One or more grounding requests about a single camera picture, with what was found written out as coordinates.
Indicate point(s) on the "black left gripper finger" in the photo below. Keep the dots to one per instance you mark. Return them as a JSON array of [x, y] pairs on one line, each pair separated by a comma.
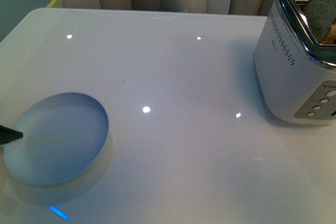
[[7, 135]]

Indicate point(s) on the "light blue plate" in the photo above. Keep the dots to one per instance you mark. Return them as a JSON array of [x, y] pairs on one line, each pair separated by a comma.
[[62, 137]]

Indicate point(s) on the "white chrome toaster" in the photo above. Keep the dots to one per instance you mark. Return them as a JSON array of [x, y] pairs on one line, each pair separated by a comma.
[[296, 73]]

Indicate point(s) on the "bread slice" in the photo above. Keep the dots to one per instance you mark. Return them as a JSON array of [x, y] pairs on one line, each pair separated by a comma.
[[320, 16]]

